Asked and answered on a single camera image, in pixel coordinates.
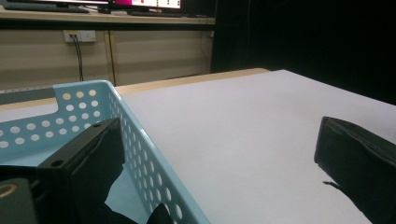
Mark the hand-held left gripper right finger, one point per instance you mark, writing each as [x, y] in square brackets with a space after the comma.
[358, 161]

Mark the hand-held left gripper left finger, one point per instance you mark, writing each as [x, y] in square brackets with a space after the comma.
[84, 174]

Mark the light blue perforated basket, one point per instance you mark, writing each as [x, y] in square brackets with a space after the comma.
[146, 146]

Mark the black curtain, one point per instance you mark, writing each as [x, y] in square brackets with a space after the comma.
[311, 37]

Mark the wooden table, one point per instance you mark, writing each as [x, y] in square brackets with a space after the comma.
[186, 80]

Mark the long wooden desk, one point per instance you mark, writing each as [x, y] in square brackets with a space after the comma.
[155, 53]

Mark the black keyboard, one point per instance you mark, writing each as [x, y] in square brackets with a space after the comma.
[155, 13]
[46, 7]

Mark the dark monitor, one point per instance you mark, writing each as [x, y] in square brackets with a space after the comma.
[46, 1]

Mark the monitor with pink screen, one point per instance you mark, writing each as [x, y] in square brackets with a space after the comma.
[149, 3]

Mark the white wall socket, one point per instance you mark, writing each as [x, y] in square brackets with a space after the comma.
[84, 35]

